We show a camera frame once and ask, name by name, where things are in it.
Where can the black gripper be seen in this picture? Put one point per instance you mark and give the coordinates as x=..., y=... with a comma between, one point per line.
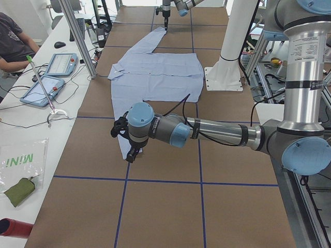
x=165, y=12
x=135, y=147

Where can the light blue striped shirt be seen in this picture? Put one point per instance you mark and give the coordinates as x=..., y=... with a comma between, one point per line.
x=141, y=76

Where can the black computer mouse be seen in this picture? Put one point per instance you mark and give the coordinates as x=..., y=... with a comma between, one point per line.
x=59, y=44

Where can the clear plastic bag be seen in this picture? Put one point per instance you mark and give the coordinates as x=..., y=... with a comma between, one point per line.
x=23, y=160

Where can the lower teach pendant tablet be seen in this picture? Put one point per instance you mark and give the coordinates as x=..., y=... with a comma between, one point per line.
x=35, y=95

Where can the teach pendant tablet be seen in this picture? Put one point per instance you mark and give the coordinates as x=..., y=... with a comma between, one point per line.
x=35, y=95
x=61, y=64

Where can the upper teach pendant tablet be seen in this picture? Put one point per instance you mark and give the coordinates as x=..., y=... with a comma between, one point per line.
x=61, y=64

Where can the green fabric pouch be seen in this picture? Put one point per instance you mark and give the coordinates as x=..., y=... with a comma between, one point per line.
x=20, y=191

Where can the reacher grabber stick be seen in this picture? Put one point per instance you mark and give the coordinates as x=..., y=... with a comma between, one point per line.
x=54, y=111

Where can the red cylinder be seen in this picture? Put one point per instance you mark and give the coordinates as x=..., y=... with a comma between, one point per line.
x=15, y=229

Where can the seated person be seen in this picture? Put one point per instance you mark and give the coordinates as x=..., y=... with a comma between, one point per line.
x=16, y=45

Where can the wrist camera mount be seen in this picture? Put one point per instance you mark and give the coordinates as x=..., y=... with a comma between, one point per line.
x=120, y=127
x=158, y=10

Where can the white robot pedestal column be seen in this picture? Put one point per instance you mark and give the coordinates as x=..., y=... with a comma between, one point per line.
x=225, y=74

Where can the aluminium frame post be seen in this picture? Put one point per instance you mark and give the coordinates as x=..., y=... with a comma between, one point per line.
x=80, y=42

